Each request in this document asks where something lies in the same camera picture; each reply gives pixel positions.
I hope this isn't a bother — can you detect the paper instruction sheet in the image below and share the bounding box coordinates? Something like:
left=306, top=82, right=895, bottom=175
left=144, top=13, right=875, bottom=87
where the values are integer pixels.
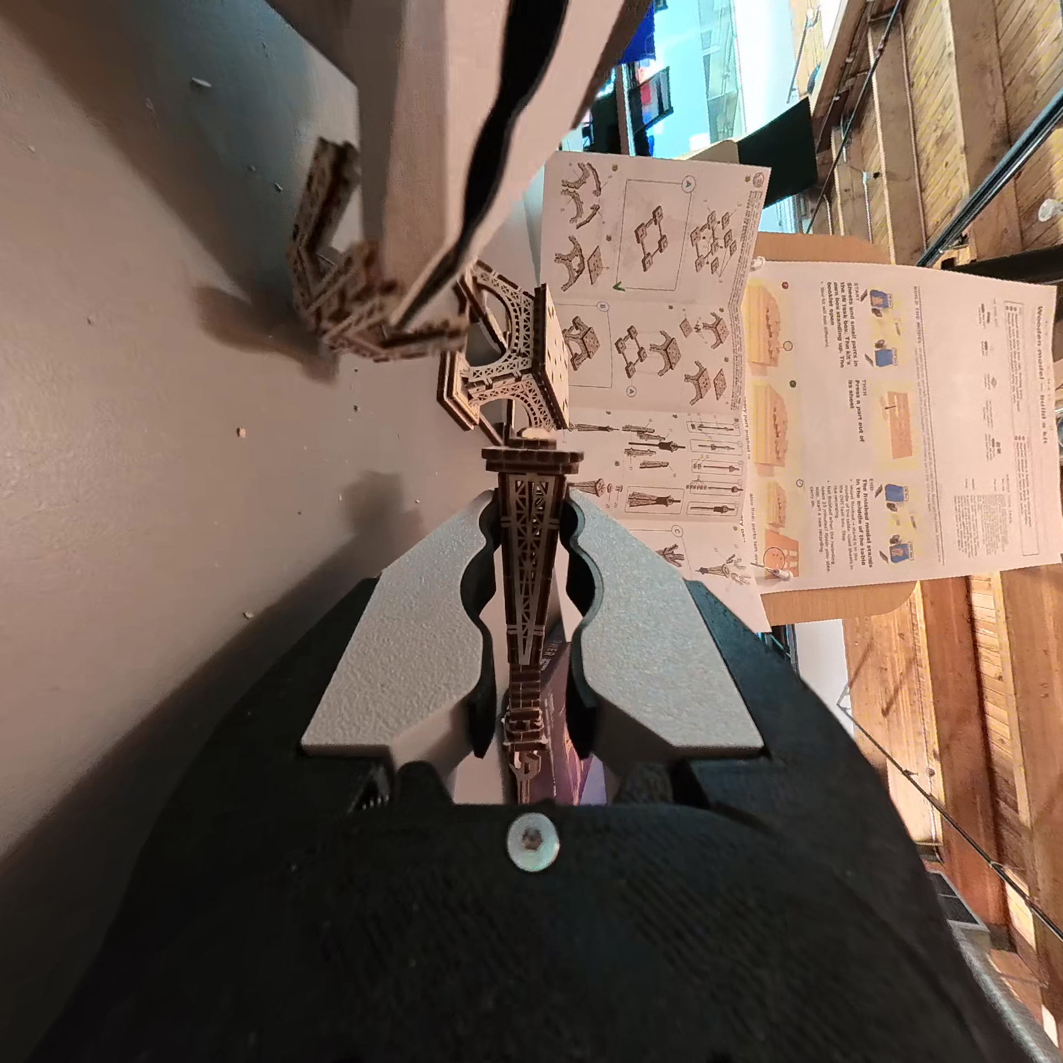
left=681, top=140, right=923, bottom=626

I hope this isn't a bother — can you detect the silver air duct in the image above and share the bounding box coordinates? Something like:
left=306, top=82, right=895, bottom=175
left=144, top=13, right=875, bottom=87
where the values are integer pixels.
left=934, top=868, right=1063, bottom=1063

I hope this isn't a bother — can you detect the wooden tower base section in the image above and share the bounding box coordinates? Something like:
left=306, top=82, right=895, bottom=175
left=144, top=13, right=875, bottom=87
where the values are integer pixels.
left=437, top=260, right=576, bottom=447

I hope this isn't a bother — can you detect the wooden tower spire section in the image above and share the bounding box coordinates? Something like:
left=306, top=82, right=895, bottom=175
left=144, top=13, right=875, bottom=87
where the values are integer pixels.
left=480, top=444, right=582, bottom=802

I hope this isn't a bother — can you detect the black ceiling pipe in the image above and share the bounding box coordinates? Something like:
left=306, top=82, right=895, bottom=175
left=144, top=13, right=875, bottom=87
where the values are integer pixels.
left=914, top=104, right=1063, bottom=269

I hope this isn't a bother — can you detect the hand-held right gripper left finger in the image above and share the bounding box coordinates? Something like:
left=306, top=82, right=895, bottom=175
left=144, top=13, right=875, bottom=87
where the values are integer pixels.
left=299, top=488, right=503, bottom=763

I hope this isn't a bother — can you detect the black chair backrest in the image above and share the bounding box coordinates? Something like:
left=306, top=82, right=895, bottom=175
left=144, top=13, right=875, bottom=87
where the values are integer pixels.
left=737, top=96, right=821, bottom=210

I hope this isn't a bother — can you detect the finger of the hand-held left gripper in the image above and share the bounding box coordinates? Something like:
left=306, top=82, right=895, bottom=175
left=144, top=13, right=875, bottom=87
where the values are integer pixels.
left=342, top=0, right=636, bottom=332
left=465, top=0, right=659, bottom=287

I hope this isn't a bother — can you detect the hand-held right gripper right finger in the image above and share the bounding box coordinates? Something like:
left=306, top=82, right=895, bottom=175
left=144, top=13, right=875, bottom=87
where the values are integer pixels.
left=561, top=488, right=767, bottom=763

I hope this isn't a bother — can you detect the colour printed instruction sheet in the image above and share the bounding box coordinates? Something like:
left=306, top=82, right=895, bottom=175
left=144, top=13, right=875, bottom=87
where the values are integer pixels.
left=741, top=260, right=1063, bottom=595

